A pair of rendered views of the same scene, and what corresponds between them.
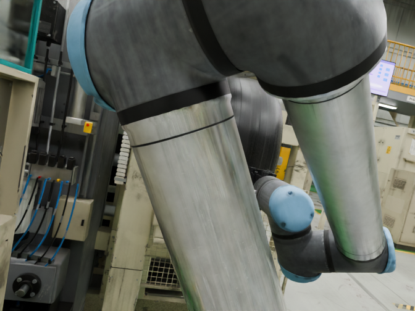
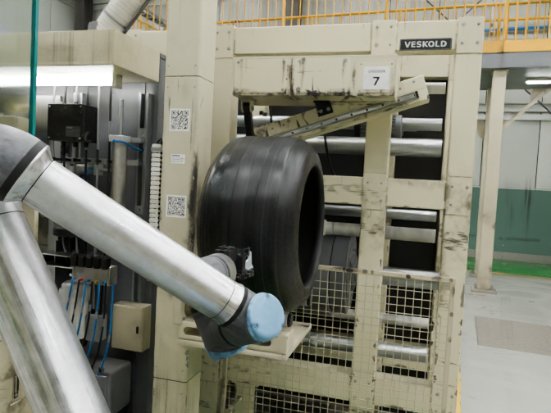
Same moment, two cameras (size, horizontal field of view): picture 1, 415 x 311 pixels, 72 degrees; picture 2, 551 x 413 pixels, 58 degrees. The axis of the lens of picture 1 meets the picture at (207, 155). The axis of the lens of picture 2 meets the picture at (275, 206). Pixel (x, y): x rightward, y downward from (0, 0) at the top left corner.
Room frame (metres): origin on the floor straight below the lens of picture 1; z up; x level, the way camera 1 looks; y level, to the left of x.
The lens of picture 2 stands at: (-0.28, -0.82, 1.32)
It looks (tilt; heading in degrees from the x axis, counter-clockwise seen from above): 3 degrees down; 26
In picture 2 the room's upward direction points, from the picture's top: 3 degrees clockwise
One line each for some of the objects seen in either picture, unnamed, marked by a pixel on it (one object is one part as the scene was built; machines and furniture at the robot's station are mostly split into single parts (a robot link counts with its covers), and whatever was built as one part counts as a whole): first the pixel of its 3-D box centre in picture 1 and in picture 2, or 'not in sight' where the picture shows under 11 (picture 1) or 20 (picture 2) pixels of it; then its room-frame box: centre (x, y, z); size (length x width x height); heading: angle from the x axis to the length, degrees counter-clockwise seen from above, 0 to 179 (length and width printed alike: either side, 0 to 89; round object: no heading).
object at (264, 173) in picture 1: (259, 184); (229, 265); (0.80, -0.16, 1.10); 0.12 x 0.08 x 0.09; 10
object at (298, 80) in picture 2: not in sight; (317, 82); (1.52, -0.09, 1.71); 0.61 x 0.25 x 0.15; 100
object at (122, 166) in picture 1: (131, 123); (158, 212); (1.10, 0.31, 1.19); 0.05 x 0.04 x 0.48; 10
